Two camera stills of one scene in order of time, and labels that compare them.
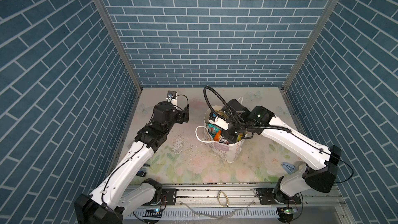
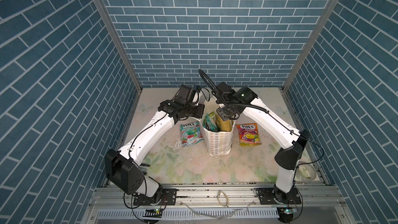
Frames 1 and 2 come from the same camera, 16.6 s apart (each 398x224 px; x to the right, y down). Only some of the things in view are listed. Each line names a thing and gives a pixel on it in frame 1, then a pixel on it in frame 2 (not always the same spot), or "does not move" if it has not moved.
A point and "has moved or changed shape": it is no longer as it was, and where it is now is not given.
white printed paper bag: [229, 152] has moved or changed shape
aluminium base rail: [246, 196] does not move
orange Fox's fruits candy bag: [217, 136] → [249, 134]
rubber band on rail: [219, 201] does not move
